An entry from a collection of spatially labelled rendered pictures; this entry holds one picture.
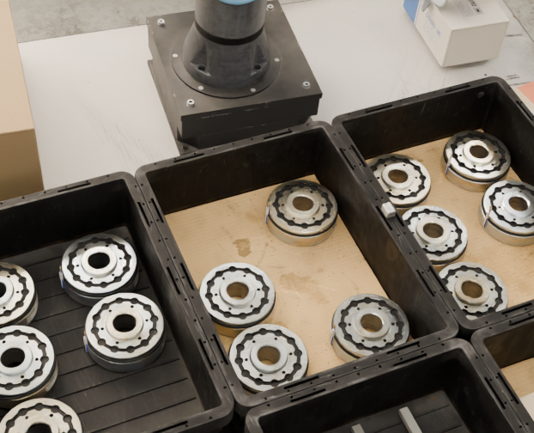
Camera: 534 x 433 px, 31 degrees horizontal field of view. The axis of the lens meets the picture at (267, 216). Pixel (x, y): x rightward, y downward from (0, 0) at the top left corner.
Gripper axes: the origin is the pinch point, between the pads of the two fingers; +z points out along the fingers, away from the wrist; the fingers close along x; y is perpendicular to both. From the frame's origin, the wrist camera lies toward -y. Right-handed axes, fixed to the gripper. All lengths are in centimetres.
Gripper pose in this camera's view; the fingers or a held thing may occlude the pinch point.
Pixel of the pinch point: (454, 3)
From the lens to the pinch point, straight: 194.4
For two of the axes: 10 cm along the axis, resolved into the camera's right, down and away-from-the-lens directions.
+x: 9.5, -1.9, 2.5
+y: 3.0, 7.5, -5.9
